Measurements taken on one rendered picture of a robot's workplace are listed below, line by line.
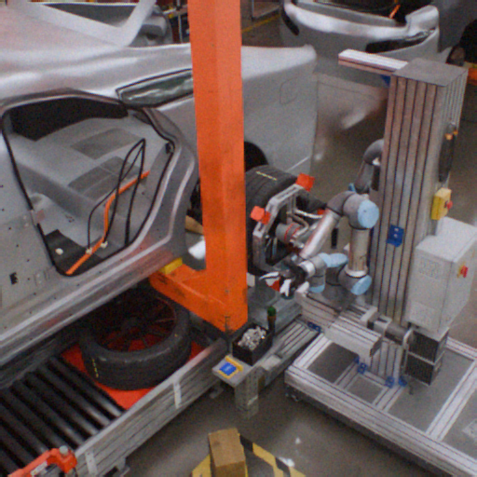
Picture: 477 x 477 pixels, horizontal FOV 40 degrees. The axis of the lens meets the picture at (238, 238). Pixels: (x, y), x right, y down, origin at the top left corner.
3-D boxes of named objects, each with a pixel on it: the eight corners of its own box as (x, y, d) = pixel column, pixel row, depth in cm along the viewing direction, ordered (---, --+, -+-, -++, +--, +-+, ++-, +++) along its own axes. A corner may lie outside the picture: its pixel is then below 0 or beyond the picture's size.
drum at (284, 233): (289, 233, 408) (289, 214, 399) (316, 246, 396) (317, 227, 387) (274, 243, 399) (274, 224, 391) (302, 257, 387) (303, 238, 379)
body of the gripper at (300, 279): (289, 294, 300) (308, 283, 306) (287, 278, 296) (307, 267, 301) (278, 288, 305) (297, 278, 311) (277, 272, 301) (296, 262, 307)
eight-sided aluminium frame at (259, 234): (307, 245, 431) (310, 172, 400) (316, 249, 427) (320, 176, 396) (252, 285, 399) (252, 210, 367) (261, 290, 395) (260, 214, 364)
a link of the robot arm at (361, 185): (372, 154, 362) (350, 201, 405) (390, 151, 364) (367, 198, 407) (364, 137, 367) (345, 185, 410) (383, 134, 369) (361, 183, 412)
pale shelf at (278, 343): (262, 332, 389) (262, 327, 387) (284, 345, 379) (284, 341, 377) (211, 372, 363) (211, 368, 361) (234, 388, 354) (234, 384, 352)
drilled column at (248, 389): (246, 402, 399) (244, 352, 375) (258, 410, 394) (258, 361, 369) (235, 412, 393) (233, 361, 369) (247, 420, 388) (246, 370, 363)
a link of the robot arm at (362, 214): (351, 278, 348) (360, 189, 317) (372, 292, 338) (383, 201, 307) (334, 287, 342) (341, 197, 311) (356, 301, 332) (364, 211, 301)
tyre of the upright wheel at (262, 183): (224, 282, 420) (288, 223, 451) (252, 297, 407) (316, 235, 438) (204, 204, 375) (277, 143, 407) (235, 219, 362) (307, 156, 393)
